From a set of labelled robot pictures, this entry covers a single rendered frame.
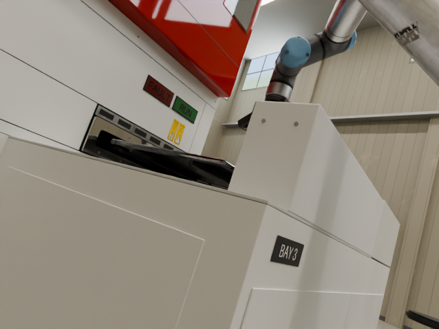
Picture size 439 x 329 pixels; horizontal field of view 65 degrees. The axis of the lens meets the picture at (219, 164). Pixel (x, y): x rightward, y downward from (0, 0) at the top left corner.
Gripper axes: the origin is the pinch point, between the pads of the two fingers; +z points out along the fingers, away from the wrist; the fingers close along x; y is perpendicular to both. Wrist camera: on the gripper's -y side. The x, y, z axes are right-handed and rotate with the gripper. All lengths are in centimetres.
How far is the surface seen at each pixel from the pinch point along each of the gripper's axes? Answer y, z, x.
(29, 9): -10, -9, -66
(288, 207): 47, 16, -39
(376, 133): -309, -286, 665
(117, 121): -16.9, 3.0, -36.8
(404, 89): -269, -396, 663
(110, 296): 33, 33, -49
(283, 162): 45, 11, -39
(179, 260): 41, 26, -47
